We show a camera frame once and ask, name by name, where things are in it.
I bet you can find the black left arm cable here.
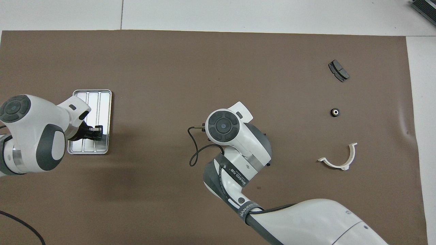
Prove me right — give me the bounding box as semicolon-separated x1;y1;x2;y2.
0;210;46;245

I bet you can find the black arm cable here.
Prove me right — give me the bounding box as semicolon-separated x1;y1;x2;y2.
0;210;46;245
188;126;297;218

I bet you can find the silver metal tray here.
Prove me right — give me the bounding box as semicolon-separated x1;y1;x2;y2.
67;89;112;155

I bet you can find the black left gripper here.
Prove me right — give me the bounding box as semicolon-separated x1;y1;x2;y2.
67;119;104;142

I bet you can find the white curved plastic bracket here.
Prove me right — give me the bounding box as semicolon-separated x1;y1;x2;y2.
317;143;358;171

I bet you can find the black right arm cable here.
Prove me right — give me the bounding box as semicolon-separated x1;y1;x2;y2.
188;126;297;218

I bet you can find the dark grey ribbed object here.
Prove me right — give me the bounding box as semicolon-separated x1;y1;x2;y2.
410;0;436;26

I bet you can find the brown table mat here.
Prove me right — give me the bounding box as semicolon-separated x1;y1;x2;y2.
0;30;429;245

